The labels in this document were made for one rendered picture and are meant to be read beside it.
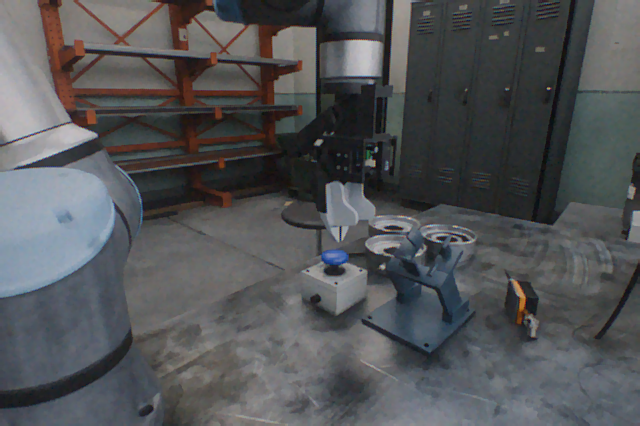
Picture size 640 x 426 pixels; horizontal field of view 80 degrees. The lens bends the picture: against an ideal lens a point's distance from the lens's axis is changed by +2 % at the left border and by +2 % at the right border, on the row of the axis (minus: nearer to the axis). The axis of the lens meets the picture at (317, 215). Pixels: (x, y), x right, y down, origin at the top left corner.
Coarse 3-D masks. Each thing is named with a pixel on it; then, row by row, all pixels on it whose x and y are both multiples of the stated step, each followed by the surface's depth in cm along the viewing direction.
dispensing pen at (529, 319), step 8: (512, 280) 58; (528, 288) 52; (528, 296) 50; (536, 296) 50; (528, 304) 50; (536, 304) 50; (528, 312) 49; (528, 320) 48; (536, 320) 48; (528, 328) 48; (536, 328) 48
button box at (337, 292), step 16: (304, 272) 56; (320, 272) 56; (336, 272) 55; (352, 272) 56; (304, 288) 56; (320, 288) 54; (336, 288) 52; (352, 288) 54; (320, 304) 55; (336, 304) 52; (352, 304) 55
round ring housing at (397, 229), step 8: (384, 216) 84; (392, 216) 84; (400, 216) 83; (368, 224) 79; (376, 224) 82; (392, 224) 82; (408, 224) 82; (416, 224) 80; (368, 232) 79; (376, 232) 76; (384, 232) 75; (392, 232) 74; (400, 232) 74; (408, 232) 74
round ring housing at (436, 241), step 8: (424, 232) 77; (432, 232) 77; (448, 232) 77; (456, 232) 77; (464, 232) 76; (472, 232) 74; (424, 240) 71; (432, 240) 70; (440, 240) 76; (456, 240) 74; (472, 240) 69; (432, 248) 70; (440, 248) 69; (464, 248) 69; (472, 248) 70; (432, 256) 71; (464, 256) 70
